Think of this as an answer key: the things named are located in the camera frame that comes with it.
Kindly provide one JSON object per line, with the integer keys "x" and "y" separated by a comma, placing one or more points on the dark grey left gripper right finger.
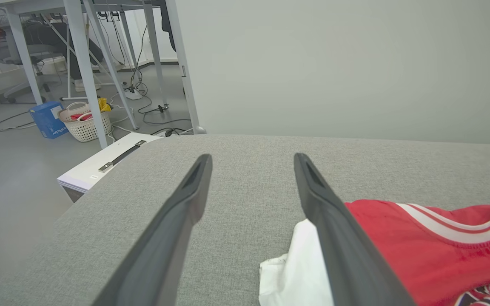
{"x": 343, "y": 246}

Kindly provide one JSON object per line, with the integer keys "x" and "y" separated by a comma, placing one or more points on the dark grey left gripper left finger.
{"x": 164, "y": 238}

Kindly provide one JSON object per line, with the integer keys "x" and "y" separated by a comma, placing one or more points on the red white basketball jersey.
{"x": 419, "y": 263}

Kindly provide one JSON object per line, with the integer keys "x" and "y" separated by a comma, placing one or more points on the red cloth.
{"x": 79, "y": 116}

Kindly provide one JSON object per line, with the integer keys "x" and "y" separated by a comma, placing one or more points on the white plastic laundry basket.
{"x": 87, "y": 129}

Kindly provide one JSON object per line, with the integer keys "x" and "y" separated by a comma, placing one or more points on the yellow cloth item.
{"x": 103, "y": 104}

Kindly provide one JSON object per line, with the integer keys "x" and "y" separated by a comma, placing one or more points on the blue cardboard box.
{"x": 47, "y": 121}

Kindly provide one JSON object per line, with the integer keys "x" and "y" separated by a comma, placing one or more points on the light grey partition panel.
{"x": 334, "y": 63}

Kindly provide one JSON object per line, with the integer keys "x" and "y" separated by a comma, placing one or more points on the white metal desk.
{"x": 79, "y": 51}

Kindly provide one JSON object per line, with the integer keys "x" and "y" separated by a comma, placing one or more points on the grey office chair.
{"x": 28, "y": 63}

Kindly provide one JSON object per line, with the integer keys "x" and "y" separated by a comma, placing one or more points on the seated person dark trousers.
{"x": 53, "y": 38}

